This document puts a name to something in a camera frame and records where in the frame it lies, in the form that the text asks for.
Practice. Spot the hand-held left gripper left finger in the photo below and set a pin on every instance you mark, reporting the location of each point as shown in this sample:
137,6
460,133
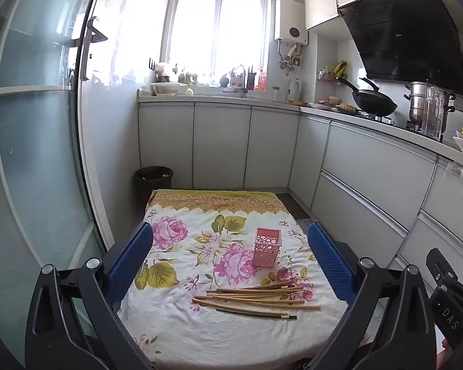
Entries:
131,262

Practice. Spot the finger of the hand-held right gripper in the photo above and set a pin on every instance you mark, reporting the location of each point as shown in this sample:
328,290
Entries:
441,268

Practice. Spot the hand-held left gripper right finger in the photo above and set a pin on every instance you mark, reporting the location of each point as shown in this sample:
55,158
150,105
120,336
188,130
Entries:
332,262

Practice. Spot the pink perforated utensil holder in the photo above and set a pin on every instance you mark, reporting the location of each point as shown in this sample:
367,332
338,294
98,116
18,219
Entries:
266,250

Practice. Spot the bunch of wooden chopsticks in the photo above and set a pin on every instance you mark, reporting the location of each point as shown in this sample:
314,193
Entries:
262,295

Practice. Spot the person's right hand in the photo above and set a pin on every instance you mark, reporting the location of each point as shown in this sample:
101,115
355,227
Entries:
445,345

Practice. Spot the black trash bin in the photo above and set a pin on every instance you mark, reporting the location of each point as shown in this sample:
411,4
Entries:
150,192

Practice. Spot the floral tablecloth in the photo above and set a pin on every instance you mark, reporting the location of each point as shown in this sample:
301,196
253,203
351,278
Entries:
185,316

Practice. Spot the clear tape strip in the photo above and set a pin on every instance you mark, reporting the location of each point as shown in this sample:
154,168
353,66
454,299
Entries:
455,169

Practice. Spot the grey base cabinet unit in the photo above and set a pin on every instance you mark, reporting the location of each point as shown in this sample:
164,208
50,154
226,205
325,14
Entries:
370,162

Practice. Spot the black gas hob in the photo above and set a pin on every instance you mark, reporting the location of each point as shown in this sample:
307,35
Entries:
409,126

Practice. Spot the frosted glass sliding door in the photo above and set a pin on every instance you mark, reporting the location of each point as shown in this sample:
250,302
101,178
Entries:
42,142

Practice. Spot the clear plastic pitcher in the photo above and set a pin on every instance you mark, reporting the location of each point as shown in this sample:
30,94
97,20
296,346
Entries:
434,115

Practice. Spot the woven bamboo tray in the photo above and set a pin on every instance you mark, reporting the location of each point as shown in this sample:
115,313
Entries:
349,108

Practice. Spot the stack of small bowls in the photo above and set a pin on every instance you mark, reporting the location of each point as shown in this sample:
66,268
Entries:
330,101

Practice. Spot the yellow dish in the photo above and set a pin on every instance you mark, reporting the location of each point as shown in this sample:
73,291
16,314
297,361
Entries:
297,103

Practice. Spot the black wok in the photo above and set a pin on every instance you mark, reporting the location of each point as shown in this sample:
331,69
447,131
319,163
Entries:
374,104

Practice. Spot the steel steamer pot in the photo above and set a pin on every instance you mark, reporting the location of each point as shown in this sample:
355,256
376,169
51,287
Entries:
416,100

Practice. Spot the white thermos jug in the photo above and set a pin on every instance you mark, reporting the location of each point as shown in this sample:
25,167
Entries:
294,90

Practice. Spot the small red-capped bottle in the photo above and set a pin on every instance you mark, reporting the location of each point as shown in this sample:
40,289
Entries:
276,94

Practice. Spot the clear glass bowl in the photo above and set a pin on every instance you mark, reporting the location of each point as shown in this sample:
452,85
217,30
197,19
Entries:
168,88

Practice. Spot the black spatula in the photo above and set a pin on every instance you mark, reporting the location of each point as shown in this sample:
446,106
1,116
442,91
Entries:
370,84

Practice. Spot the metal faucet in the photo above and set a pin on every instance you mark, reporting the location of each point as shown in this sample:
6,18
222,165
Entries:
243,92

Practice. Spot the row of small figurines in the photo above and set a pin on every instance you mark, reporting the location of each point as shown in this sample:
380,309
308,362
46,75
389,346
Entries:
187,78

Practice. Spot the yellow packet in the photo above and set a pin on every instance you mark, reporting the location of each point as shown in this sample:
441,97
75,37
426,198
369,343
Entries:
339,68

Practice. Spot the red bottle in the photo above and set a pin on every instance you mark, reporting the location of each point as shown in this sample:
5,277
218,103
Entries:
261,81

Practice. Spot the black knife block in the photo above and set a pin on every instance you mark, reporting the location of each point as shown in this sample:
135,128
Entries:
251,79

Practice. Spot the dark small vase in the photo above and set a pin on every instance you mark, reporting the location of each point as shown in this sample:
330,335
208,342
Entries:
224,82

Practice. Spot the water heater pipes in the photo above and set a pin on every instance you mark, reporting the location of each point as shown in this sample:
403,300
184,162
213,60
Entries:
289,56

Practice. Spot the black range hood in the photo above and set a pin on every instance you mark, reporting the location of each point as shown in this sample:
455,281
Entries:
405,38

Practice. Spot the kitchen window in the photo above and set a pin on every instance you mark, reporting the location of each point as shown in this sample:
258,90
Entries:
200,27

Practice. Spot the white water heater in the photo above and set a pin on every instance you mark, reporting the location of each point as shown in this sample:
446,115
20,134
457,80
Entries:
291,19

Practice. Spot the wall condiment rack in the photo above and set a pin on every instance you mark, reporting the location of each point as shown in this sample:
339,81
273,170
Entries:
328,77

